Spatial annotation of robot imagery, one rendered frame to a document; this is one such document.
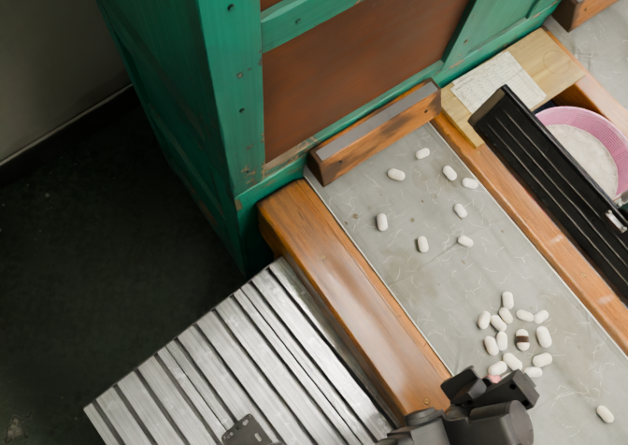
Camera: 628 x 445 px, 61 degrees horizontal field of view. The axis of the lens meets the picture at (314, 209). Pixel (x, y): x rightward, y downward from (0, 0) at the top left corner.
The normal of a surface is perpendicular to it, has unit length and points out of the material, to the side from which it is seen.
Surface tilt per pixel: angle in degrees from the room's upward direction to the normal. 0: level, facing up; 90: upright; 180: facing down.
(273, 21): 90
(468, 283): 0
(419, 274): 0
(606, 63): 0
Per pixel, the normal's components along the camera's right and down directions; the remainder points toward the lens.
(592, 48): 0.07, -0.34
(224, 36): 0.58, 0.78
